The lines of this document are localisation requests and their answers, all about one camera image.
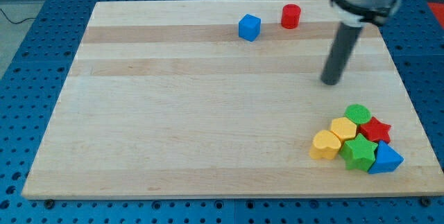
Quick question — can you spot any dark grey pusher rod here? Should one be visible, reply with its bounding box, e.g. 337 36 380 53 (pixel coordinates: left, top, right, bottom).
321 23 363 85

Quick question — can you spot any blue cube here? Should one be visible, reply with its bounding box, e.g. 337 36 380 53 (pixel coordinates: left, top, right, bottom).
238 14 262 42

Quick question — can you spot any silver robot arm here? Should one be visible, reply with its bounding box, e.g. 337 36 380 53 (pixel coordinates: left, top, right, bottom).
321 0 402 85

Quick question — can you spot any red cylinder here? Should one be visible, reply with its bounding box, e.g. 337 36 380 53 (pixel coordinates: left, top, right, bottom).
281 4 302 29

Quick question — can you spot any green cylinder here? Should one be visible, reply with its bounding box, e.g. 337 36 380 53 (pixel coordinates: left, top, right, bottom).
344 104 372 125

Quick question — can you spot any yellow hexagon block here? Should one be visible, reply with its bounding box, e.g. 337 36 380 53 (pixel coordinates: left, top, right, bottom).
330 117 357 143

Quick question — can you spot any red object at edge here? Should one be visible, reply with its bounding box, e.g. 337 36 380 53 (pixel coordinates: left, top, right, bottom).
427 2 444 28

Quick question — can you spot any red star block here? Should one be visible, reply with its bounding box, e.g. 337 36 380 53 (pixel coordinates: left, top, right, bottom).
358 117 391 144

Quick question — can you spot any yellow heart block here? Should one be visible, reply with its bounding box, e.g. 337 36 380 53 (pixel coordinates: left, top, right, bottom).
309 130 342 160

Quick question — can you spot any green star block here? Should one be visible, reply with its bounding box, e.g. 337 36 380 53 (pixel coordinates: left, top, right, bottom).
339 134 378 172

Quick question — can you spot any blue triangle block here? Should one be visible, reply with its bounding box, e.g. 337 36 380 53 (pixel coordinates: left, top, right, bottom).
368 141 404 174

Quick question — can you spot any wooden board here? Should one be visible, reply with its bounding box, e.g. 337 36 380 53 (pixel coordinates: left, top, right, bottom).
22 0 443 200

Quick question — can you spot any black cable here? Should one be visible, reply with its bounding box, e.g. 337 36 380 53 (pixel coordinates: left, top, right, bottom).
0 8 37 25

